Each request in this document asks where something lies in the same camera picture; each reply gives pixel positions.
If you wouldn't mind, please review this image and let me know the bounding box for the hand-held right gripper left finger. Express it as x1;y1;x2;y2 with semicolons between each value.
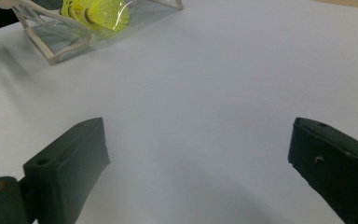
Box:
22;117;111;224

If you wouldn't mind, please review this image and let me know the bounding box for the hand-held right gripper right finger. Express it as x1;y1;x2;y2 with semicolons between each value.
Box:
287;117;358;224

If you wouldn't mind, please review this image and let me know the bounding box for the clear bag with beige trim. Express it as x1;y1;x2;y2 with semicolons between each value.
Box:
0;0;185;65

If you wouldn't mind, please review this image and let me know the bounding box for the yellow shuttlecock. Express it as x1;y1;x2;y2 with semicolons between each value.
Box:
71;0;97;29
59;0;78;20
87;0;131;32

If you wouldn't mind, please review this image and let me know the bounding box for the white table cover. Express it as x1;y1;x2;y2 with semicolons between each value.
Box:
0;0;358;224

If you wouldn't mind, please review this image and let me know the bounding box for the wooden table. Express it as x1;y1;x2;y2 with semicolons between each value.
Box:
307;0;358;11

